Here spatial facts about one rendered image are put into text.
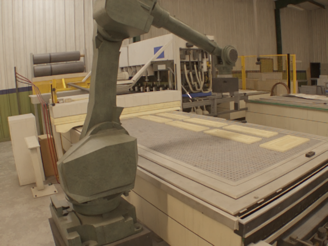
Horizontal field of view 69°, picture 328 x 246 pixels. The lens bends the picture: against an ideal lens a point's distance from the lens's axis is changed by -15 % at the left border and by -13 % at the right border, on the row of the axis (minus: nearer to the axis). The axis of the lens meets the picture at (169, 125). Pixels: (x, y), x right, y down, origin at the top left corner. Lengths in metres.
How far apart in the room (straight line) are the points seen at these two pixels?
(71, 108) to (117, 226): 2.52
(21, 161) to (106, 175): 2.90
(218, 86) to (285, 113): 3.70
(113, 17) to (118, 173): 0.93
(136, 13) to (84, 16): 7.04
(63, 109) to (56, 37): 4.67
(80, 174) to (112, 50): 0.92
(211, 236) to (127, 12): 1.44
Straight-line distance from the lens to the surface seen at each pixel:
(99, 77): 1.97
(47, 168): 4.68
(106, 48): 2.00
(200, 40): 2.24
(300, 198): 1.85
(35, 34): 8.34
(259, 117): 6.40
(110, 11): 1.67
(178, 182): 1.78
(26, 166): 4.43
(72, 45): 8.49
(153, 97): 4.53
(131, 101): 4.34
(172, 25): 2.09
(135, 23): 1.73
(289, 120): 5.94
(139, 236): 1.88
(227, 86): 2.43
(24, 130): 4.31
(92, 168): 1.60
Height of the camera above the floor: 1.55
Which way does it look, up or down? 11 degrees down
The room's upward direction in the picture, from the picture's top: 3 degrees counter-clockwise
